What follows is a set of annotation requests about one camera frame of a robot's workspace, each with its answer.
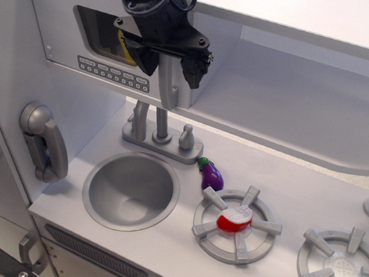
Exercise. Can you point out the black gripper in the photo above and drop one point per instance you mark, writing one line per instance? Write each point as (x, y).
(169, 31)

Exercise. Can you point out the white microwave door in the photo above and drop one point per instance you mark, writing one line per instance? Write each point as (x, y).
(80, 34)

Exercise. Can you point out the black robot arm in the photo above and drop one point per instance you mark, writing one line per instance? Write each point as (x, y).
(143, 5)

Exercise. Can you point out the yellow toy bell pepper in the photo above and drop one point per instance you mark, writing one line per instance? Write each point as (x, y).
(126, 56)

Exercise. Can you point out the grey toy faucet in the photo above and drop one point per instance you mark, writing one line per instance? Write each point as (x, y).
(181, 146)

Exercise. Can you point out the purple toy eggplant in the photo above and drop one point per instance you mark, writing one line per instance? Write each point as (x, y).
(211, 177)

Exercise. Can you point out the round metal sink bowl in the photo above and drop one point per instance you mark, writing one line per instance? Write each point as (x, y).
(131, 191)

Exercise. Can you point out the white upper shelf cabinet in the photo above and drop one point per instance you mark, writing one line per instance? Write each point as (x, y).
(292, 75)

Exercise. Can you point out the red white toy food slice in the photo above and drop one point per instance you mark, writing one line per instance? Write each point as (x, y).
(235, 219)

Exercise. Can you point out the grey left stove burner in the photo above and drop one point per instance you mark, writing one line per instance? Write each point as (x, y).
(241, 247)

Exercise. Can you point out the grey stove burner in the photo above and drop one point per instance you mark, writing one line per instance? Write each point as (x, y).
(241, 247)
(334, 254)

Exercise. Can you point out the grey right stove burner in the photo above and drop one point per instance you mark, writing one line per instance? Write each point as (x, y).
(334, 254)

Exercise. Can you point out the grey oven door handle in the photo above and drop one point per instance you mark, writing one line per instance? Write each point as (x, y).
(32, 253)

